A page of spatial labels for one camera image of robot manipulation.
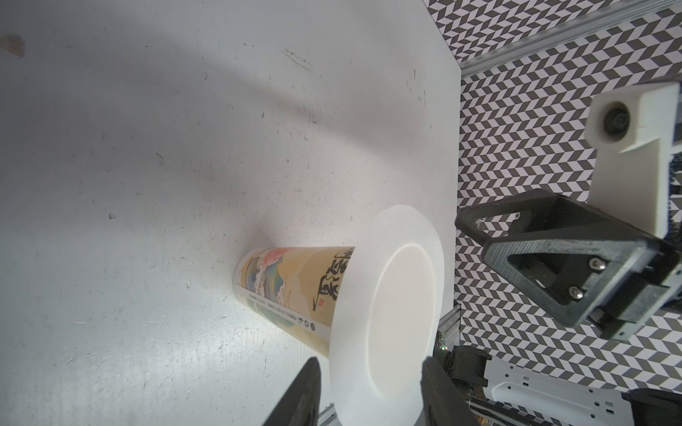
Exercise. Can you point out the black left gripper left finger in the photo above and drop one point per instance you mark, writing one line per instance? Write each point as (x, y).
(300, 404)

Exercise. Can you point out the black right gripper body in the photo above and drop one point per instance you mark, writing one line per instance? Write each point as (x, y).
(652, 283)

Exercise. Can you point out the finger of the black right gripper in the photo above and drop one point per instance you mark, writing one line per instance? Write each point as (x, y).
(544, 216)
(567, 279)

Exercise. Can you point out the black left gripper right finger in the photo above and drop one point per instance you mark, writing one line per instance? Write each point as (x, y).
(443, 405)

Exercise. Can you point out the translucent round leak-proof paper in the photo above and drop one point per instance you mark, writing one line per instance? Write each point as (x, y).
(385, 321)

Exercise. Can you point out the printed paper milk tea cup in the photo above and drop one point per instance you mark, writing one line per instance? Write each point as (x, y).
(296, 289)

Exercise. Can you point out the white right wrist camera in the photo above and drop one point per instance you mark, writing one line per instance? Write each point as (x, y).
(633, 130)

